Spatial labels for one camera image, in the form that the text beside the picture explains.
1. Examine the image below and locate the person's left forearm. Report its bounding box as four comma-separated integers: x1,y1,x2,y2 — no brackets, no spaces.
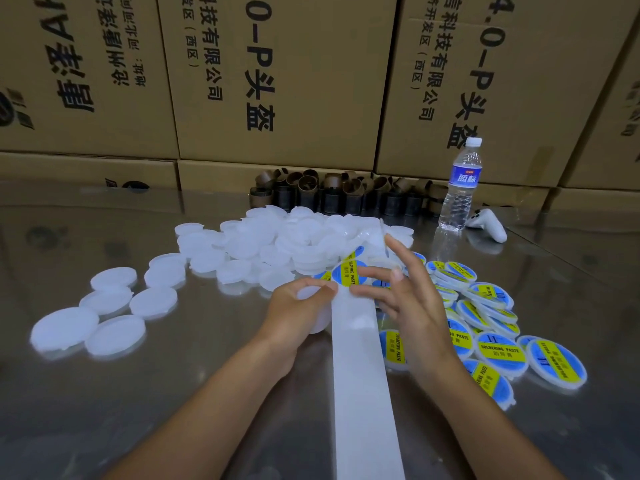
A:
100,339,291,480

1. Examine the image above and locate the sticker roll with backing strip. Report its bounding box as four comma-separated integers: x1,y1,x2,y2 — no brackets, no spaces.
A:
318,245,407,480

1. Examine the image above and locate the person's left hand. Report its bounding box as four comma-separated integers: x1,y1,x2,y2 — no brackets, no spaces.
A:
255,277,339,374

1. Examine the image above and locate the clear plastic water bottle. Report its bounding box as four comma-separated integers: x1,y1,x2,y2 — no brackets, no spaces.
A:
438,137,483,235

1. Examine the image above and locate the white handheld controller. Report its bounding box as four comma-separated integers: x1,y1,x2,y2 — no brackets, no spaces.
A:
466,207,509,244

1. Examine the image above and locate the stack of brown cardboard boxes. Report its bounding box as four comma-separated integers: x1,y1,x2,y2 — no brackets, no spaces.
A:
0,0,640,213

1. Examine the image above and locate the person's right hand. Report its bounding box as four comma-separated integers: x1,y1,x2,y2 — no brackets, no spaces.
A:
350,233,463,384

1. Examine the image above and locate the pile of white plastic lids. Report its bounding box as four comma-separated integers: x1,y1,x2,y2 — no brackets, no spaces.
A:
30,205,416,359

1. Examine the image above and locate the row of dark cardboard tubes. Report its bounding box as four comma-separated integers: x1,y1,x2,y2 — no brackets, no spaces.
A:
250,169,446,218

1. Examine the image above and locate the person's right forearm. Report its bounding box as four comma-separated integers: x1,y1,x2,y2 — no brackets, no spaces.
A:
425,355,566,480

